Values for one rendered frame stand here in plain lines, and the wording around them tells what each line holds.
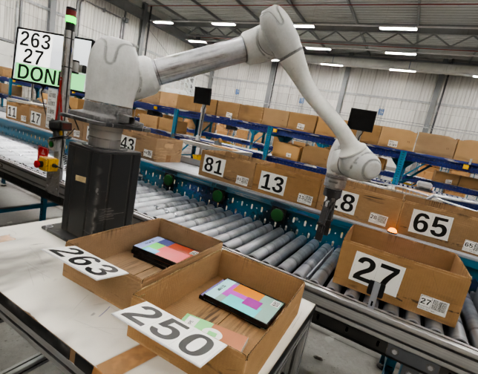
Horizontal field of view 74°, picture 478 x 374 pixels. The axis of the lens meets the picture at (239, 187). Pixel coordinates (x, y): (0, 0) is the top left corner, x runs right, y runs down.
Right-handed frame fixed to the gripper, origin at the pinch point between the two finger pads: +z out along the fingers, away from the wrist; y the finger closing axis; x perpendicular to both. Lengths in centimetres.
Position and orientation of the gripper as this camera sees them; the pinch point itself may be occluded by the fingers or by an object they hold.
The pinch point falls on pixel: (322, 232)
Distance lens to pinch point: 144.2
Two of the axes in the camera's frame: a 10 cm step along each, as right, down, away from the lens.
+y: -4.8, 0.7, -8.7
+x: 8.6, 2.5, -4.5
